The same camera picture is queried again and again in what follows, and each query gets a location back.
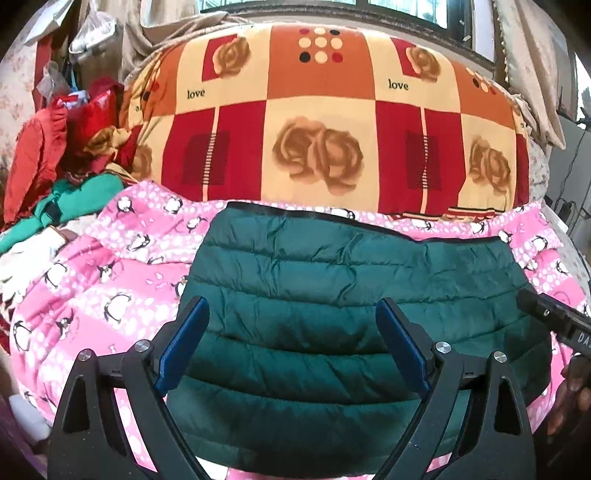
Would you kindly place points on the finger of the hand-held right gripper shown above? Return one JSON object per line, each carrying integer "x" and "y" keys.
{"x": 542, "y": 309}

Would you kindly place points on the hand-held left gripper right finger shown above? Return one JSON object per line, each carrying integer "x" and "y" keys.
{"x": 401, "y": 346}

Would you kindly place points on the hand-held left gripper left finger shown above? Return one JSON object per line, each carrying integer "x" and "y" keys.
{"x": 182, "y": 344}

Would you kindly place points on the green puffer jacket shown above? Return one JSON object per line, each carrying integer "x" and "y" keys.
{"x": 323, "y": 286}

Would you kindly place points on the person's right hand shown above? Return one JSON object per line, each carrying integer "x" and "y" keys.
{"x": 570, "y": 392}

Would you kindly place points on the pink penguin printed blanket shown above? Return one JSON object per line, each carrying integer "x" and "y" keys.
{"x": 115, "y": 277}

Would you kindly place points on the white cloth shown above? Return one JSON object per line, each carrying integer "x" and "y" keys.
{"x": 27, "y": 263}

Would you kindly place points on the green garment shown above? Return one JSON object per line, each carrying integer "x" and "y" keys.
{"x": 78, "y": 198}

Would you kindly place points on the red ruffled garment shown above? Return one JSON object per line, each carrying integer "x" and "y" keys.
{"x": 34, "y": 161}

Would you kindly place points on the beige curtain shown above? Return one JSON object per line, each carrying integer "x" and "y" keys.
{"x": 147, "y": 32}
{"x": 531, "y": 60}

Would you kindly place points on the rose printed checkered blanket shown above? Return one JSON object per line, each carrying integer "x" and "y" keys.
{"x": 323, "y": 92}

